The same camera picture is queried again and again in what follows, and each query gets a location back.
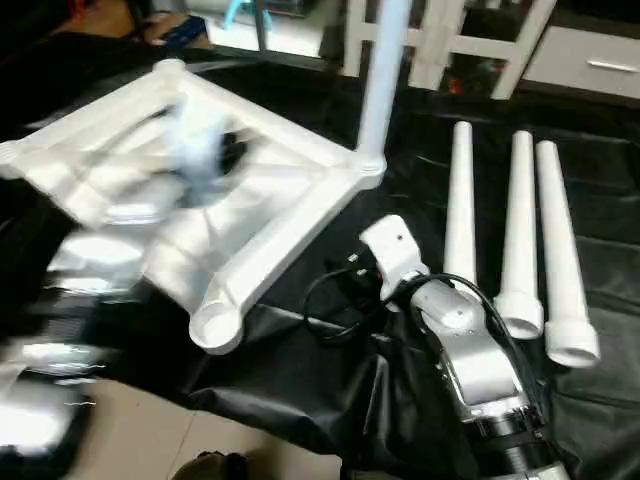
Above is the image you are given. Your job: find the white plastic table top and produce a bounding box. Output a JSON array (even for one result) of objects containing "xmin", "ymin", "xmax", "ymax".
[{"xmin": 0, "ymin": 58, "xmax": 389, "ymax": 357}]

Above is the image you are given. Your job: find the white plastic table leg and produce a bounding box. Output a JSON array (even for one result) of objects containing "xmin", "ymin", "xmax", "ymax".
[
  {"xmin": 532, "ymin": 140, "xmax": 602, "ymax": 370},
  {"xmin": 351, "ymin": 0, "xmax": 414, "ymax": 174},
  {"xmin": 441, "ymin": 121, "xmax": 480, "ymax": 288},
  {"xmin": 494, "ymin": 130, "xmax": 547, "ymax": 342}
]

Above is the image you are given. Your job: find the blue box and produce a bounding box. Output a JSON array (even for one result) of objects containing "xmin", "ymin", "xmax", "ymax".
[{"xmin": 153, "ymin": 12, "xmax": 213, "ymax": 51}]

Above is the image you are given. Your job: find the black mat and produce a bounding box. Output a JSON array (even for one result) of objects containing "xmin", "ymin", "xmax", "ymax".
[{"xmin": 0, "ymin": 35, "xmax": 640, "ymax": 480}]

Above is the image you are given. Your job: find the light blue plastic hanger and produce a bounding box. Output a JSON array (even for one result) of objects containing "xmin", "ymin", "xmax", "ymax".
[{"xmin": 221, "ymin": 0, "xmax": 253, "ymax": 31}]

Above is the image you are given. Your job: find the grey left robot foot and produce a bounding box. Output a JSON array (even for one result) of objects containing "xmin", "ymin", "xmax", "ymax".
[{"xmin": 168, "ymin": 450, "xmax": 251, "ymax": 480}]

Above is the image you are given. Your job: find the white glass door cabinet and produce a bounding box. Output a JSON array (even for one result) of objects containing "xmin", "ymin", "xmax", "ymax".
[{"xmin": 338, "ymin": 0, "xmax": 558, "ymax": 103}]

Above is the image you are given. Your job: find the white drawer unit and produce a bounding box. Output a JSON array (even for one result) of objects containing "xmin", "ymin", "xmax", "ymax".
[{"xmin": 518, "ymin": 24, "xmax": 640, "ymax": 103}]

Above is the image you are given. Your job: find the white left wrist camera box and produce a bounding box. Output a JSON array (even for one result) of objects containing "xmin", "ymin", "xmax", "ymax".
[{"xmin": 166, "ymin": 102, "xmax": 229, "ymax": 205}]

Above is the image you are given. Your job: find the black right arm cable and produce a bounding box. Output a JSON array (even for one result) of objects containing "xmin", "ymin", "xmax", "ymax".
[{"xmin": 299, "ymin": 262, "xmax": 549, "ymax": 403}]

